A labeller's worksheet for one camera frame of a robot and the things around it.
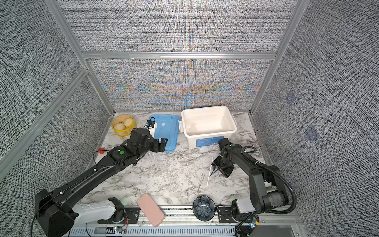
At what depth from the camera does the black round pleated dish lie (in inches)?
28.9

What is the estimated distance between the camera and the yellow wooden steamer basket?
105 centimetres

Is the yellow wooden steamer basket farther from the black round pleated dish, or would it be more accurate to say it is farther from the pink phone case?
the black round pleated dish

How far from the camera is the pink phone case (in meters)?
0.72
